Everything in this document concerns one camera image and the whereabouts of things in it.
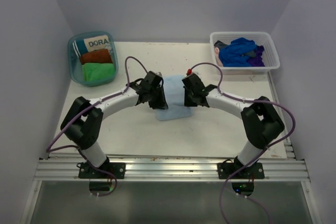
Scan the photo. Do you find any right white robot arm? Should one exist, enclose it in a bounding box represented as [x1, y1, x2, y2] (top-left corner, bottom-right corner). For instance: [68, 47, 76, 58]
[182, 73, 285, 178]

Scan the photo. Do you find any light blue towel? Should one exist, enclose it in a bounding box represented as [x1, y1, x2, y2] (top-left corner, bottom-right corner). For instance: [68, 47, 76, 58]
[156, 75, 193, 121]

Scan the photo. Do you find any green microfiber towel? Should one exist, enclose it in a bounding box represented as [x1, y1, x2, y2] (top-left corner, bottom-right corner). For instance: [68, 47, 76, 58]
[82, 63, 115, 82]

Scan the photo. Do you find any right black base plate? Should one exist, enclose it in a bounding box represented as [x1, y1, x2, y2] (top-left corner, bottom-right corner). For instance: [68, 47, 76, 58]
[217, 159, 265, 179]

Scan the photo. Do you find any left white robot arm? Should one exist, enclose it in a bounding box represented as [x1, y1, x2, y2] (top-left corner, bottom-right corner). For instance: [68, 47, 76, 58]
[60, 71, 168, 178]

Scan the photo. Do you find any Dora printed rolled towel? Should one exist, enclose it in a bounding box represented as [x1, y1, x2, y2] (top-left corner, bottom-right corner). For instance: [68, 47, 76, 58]
[72, 35, 111, 57]

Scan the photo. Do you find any aluminium mounting rail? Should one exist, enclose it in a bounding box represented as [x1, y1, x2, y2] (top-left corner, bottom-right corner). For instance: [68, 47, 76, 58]
[34, 153, 310, 182]

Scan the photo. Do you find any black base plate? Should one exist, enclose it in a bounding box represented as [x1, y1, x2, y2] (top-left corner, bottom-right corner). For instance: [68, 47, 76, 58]
[77, 162, 126, 179]
[217, 159, 265, 179]

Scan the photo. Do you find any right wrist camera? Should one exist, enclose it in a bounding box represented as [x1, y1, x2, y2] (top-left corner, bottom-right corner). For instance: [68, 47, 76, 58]
[186, 69, 197, 78]

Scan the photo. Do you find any dark blue towel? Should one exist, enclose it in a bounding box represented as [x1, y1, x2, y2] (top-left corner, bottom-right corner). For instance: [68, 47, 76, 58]
[219, 37, 257, 67]

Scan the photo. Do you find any blue plastic tub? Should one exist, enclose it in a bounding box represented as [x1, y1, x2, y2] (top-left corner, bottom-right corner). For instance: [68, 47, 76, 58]
[67, 31, 119, 87]

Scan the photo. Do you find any white plastic basket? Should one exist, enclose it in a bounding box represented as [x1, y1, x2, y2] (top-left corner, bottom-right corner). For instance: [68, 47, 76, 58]
[209, 31, 280, 74]

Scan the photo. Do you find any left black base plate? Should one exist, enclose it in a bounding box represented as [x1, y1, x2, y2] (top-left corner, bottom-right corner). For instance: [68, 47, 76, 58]
[77, 162, 126, 179]

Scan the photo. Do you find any pink towel in basket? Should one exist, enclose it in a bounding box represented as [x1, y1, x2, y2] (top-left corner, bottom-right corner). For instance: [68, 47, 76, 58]
[214, 47, 223, 67]

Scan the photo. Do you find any purple towel in basket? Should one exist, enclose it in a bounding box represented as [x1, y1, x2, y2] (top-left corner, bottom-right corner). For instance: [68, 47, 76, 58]
[247, 46, 265, 67]

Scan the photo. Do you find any dark grey towel in basket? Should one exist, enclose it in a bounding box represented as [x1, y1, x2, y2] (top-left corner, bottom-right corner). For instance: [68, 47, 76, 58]
[214, 40, 228, 49]

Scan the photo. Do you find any brown rolled towel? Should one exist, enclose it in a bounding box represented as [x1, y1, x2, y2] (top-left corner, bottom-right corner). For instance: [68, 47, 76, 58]
[79, 49, 113, 65]

